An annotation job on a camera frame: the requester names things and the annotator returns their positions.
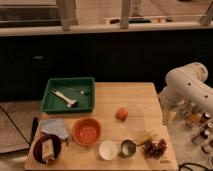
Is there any white small bowl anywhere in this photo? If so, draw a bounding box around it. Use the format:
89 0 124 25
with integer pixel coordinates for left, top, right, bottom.
98 140 118 161

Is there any red bowl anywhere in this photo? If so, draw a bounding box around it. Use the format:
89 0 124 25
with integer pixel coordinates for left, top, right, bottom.
72 118 101 146

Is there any orange-red apple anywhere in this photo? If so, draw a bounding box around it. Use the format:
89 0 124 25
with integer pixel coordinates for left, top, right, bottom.
116 108 128 121

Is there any black cable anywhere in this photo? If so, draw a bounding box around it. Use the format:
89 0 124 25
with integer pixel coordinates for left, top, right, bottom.
178 162 212 171

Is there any yellow corn cob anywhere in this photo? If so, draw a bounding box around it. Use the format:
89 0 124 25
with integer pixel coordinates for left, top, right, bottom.
136 133 156 146

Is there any black knife handle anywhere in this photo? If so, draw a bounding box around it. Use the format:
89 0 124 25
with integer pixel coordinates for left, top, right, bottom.
30 117 39 144

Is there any green plastic tray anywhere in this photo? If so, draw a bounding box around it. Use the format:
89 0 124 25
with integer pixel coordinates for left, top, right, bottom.
41 77 95 113

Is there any metal cup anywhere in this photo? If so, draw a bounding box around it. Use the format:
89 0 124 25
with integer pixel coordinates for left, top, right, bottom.
119 140 136 158

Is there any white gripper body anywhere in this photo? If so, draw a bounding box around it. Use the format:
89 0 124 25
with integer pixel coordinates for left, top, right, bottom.
158 92 180 113

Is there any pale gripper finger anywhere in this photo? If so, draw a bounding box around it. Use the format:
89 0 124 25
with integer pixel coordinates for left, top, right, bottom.
162 110 171 125

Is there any blue-grey cloth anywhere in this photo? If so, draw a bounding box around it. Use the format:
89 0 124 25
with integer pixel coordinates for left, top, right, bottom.
40 119 69 140

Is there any tan sponge block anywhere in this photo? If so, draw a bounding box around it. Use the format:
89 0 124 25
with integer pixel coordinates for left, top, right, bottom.
42 139 54 163

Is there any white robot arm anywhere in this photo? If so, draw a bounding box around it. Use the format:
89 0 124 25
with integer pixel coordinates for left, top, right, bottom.
158 62 213 125

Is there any dark brown plate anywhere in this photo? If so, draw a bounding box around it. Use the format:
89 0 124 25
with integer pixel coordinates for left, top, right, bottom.
33 134 61 164

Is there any small metal utensil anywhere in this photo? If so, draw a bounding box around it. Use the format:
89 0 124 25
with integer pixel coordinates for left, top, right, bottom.
69 87 88 95

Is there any purple grape bunch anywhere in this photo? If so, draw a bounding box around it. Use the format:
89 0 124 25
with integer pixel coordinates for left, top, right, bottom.
143 139 167 159

